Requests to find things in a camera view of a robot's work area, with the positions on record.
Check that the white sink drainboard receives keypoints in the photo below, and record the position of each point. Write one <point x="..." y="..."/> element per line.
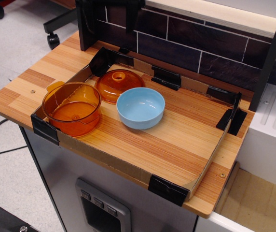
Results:
<point x="265" y="117"/>

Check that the orange transparent pot lid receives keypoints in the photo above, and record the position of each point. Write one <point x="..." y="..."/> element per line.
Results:
<point x="112" y="84"/>

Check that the black chair base with caster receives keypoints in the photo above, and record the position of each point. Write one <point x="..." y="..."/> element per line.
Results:
<point x="56" y="23"/>

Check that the black upright post right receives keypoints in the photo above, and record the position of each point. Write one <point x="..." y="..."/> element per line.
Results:
<point x="264" y="76"/>

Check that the cardboard fence with black tape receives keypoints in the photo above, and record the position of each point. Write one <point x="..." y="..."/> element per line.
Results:
<point x="186" y="158"/>

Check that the grey control panel with buttons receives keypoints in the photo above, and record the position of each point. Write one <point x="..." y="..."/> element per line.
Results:
<point x="101" y="212"/>

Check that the orange transparent pot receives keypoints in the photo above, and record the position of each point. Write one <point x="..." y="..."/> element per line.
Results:
<point x="73" y="107"/>

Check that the light blue bowl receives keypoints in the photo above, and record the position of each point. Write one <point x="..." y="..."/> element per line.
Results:
<point x="140" y="108"/>

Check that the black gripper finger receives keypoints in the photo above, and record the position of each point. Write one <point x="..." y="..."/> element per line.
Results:
<point x="132" y="9"/>
<point x="88" y="8"/>

